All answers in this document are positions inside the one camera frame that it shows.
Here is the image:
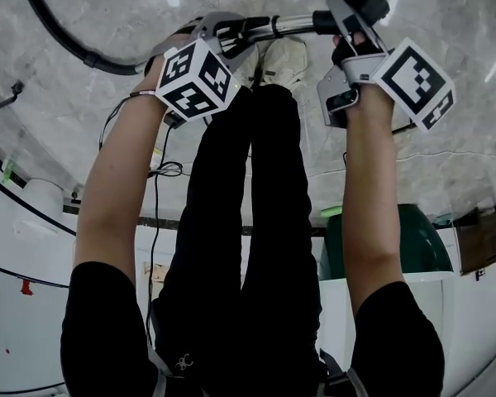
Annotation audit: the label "white toilet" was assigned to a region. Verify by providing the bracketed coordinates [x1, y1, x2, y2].
[14, 178, 65, 239]

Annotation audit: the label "black metal frame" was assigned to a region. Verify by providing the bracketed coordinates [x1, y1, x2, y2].
[0, 79, 79, 289]

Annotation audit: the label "grey left harness strap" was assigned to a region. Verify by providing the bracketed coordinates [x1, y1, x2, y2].
[148, 345, 175, 397]

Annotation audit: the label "person's black trousers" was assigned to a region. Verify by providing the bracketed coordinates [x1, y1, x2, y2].
[150, 84, 327, 397]

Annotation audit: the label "white shoe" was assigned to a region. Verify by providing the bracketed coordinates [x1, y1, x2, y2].
[259, 36, 309, 91]
[233, 43, 261, 89]

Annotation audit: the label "person's right hand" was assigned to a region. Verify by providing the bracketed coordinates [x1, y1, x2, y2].
[331, 31, 374, 66]

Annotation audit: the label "person's left hand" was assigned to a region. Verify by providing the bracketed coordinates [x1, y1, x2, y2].
[145, 33, 196, 78]

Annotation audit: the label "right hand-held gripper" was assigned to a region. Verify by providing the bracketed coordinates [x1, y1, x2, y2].
[316, 0, 455, 133]

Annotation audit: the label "small green bottle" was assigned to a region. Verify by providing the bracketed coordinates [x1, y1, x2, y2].
[2, 159, 18, 184]

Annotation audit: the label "black vacuum hose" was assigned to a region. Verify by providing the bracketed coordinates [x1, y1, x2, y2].
[18, 0, 148, 77]

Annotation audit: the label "grey right harness strap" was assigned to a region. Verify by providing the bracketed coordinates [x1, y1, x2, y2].
[320, 347, 370, 397]

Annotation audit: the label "shiny metal tool shaft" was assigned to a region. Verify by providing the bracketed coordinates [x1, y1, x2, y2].
[247, 13, 317, 43]

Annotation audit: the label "green basin white rim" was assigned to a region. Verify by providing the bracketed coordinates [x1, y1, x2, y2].
[317, 203, 455, 283]

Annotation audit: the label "person's right forearm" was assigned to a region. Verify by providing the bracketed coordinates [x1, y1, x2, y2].
[341, 83, 406, 318]

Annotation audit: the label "person's left forearm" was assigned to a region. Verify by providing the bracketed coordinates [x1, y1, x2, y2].
[72, 72, 169, 285]

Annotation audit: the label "person's black shirt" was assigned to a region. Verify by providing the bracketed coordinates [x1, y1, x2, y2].
[60, 261, 446, 397]

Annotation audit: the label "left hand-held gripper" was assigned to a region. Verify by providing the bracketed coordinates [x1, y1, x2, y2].
[155, 11, 274, 122]

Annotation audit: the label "white right shoe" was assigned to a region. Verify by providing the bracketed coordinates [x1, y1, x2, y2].
[259, 36, 309, 91]

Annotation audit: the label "grey harness strap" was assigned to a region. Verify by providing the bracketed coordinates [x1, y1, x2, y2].
[148, 345, 175, 397]
[320, 347, 370, 397]

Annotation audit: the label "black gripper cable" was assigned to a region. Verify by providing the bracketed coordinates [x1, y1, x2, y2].
[98, 92, 185, 347]

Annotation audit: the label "white left shoe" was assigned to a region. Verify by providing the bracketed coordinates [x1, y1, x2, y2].
[233, 43, 261, 89]

